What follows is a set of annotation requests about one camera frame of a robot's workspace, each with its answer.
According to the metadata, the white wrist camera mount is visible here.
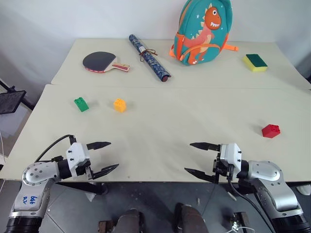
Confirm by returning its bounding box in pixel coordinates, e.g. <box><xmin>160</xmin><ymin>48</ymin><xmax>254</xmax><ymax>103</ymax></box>
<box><xmin>219</xmin><ymin>143</ymin><xmax>244</xmax><ymax>180</ymax></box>
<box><xmin>65</xmin><ymin>142</ymin><xmax>92</xmax><ymax>179</ymax></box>

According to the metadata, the black table tennis paddle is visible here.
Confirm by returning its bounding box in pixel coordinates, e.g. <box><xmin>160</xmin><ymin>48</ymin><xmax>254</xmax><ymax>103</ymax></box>
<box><xmin>82</xmin><ymin>51</ymin><xmax>131</xmax><ymax>74</ymax></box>

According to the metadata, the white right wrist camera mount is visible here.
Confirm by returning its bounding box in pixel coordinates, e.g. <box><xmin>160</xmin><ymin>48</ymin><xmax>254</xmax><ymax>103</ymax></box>
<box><xmin>219</xmin><ymin>143</ymin><xmax>244</xmax><ymax>180</ymax></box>

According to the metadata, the teal dinosaur backpack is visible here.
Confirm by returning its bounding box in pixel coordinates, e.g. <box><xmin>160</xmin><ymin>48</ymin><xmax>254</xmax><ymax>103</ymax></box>
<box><xmin>169</xmin><ymin>0</ymin><xmax>240</xmax><ymax>67</ymax></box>

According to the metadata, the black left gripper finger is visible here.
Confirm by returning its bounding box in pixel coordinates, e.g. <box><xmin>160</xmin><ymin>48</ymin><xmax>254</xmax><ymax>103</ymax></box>
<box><xmin>86</xmin><ymin>141</ymin><xmax>112</xmax><ymax>150</ymax></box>
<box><xmin>92</xmin><ymin>164</ymin><xmax>120</xmax><ymax>181</ymax></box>

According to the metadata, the yellow toy brick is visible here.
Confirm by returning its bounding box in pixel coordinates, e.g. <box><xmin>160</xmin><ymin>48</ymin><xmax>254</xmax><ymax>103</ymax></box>
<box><xmin>113</xmin><ymin>98</ymin><xmax>127</xmax><ymax>113</ymax></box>

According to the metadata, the thin white cable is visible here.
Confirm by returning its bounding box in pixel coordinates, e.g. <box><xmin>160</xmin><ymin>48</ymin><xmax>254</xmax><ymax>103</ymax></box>
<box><xmin>228</xmin><ymin>226</ymin><xmax>256</xmax><ymax>233</ymax></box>

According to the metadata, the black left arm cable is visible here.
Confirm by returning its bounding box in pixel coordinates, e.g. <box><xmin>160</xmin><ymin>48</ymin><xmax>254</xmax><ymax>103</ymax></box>
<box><xmin>35</xmin><ymin>134</ymin><xmax>76</xmax><ymax>163</ymax></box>

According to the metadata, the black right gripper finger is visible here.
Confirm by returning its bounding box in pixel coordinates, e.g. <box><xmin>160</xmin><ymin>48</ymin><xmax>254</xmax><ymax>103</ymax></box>
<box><xmin>190</xmin><ymin>142</ymin><xmax>221</xmax><ymax>152</ymax></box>
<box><xmin>184</xmin><ymin>167</ymin><xmax>220</xmax><ymax>183</ymax></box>

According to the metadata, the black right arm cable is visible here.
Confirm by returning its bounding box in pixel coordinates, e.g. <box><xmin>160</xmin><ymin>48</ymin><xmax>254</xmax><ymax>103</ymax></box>
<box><xmin>227</xmin><ymin>178</ymin><xmax>276</xmax><ymax>233</ymax></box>

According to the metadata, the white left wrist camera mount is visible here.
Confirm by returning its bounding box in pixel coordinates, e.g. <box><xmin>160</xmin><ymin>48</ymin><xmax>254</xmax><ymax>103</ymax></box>
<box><xmin>65</xmin><ymin>142</ymin><xmax>92</xmax><ymax>179</ymax></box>

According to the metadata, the black panel on stand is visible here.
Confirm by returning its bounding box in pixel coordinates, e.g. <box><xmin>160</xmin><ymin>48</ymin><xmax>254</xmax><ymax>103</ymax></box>
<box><xmin>0</xmin><ymin>90</ymin><xmax>27</xmax><ymax>115</ymax></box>

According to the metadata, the yellow green sponge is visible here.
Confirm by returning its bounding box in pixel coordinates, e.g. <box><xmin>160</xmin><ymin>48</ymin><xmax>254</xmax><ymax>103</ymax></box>
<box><xmin>242</xmin><ymin>53</ymin><xmax>269</xmax><ymax>73</ymax></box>

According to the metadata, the rolled blue patterned scroll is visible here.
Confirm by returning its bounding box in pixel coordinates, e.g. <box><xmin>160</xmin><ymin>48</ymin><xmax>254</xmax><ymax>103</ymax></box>
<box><xmin>128</xmin><ymin>34</ymin><xmax>172</xmax><ymax>83</ymax></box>

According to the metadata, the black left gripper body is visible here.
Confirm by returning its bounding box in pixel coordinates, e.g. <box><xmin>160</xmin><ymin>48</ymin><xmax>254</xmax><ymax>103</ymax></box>
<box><xmin>76</xmin><ymin>162</ymin><xmax>96</xmax><ymax>181</ymax></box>

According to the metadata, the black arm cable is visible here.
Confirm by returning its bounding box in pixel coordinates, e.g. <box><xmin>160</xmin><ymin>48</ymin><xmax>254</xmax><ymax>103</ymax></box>
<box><xmin>227</xmin><ymin>178</ymin><xmax>276</xmax><ymax>233</ymax></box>
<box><xmin>35</xmin><ymin>134</ymin><xmax>76</xmax><ymax>163</ymax></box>

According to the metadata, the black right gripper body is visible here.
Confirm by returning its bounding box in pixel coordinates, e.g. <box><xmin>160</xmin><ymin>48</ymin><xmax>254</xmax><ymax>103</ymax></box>
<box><xmin>212</xmin><ymin>145</ymin><xmax>235</xmax><ymax>182</ymax></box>

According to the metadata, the red toy brick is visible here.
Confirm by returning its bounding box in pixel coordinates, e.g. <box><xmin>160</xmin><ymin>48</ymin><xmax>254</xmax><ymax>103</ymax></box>
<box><xmin>261</xmin><ymin>124</ymin><xmax>281</xmax><ymax>139</ymax></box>

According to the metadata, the green toy brick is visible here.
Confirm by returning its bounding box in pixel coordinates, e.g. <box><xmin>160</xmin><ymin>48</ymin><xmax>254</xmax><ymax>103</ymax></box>
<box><xmin>73</xmin><ymin>97</ymin><xmax>90</xmax><ymax>113</ymax></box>

